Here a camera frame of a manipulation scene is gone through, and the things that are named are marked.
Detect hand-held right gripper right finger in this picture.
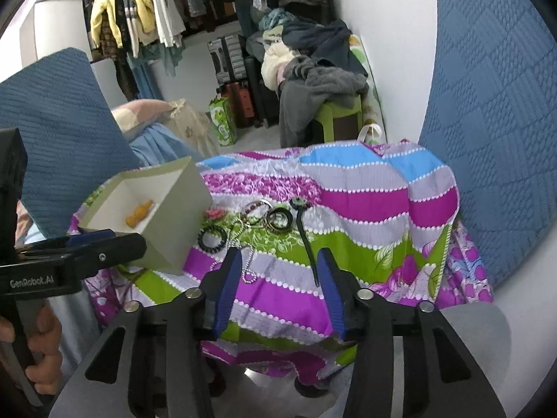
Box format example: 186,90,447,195
316,247,508,418

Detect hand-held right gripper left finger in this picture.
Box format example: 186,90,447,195
48,247,243,418

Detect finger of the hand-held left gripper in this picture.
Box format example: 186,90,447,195
15,229,116,254
65,233,147,277

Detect red beaded bracelet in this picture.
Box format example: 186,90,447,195
241,199,273,229

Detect grey-green cardboard box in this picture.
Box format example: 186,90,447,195
78,155,214,276

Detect person's left hand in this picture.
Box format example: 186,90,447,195
0,305,64,395

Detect small orange trinket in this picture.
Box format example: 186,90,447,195
126,199,155,228

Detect black hair stick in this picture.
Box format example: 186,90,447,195
290,198,320,287

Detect silver bangle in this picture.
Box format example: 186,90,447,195
249,202,276,230

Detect colourful striped floral cloth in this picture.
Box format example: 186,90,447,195
70,139,494,386

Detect light blue bed sheet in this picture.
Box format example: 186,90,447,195
128,122,205,170

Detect blue quilted blanket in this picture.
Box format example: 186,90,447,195
415,0,557,288
0,48,144,240

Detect pink and beige pillow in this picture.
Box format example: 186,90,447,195
111,99,175,133

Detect beige lace cloth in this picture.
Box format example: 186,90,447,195
167,99,220,157

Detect green gift bag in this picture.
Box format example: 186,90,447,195
208,96,238,147

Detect green plastic stool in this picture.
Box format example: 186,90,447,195
313,96,364,144

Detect red suitcase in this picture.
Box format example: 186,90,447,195
220,80,255,129

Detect grey fleece garment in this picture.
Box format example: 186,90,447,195
278,54,370,149

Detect plain black suitcase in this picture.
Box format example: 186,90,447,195
244,54,280,129

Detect cream fluffy garment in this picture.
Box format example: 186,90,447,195
261,41,297,90

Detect black ribbed suitcase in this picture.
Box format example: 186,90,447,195
208,35,249,85

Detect green floral mat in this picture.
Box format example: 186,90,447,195
348,34,386,140

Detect row of hanging clothes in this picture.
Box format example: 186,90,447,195
89,0,336,101

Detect dark navy garment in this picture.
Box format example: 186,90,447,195
283,20,368,79

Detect silver ball chain necklace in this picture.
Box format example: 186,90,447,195
211,222,257,284

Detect black spiral hair tie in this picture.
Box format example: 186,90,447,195
197,226,229,253

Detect black round hair tie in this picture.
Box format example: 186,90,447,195
266,208,294,231

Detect white bag handle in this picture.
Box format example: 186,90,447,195
358,124,387,145

